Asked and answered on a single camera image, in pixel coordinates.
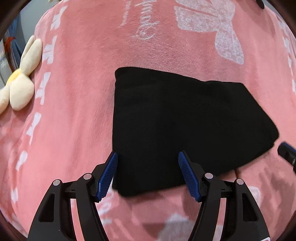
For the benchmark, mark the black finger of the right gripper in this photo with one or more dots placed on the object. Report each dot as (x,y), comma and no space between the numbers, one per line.
(288,153)

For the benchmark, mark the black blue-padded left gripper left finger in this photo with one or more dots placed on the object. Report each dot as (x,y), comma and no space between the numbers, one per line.
(54,217)

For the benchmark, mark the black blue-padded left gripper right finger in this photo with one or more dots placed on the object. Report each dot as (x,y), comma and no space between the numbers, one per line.
(231,201)

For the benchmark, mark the black pants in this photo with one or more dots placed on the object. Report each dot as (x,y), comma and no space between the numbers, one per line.
(158,114)

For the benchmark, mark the pink patterned blanket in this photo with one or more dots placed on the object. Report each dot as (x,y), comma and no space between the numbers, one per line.
(67,128)

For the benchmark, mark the cream flower plush pillow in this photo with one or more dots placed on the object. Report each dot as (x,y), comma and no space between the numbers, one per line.
(19,88)

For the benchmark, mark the small black remote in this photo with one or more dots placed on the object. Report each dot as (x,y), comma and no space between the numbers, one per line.
(260,3)

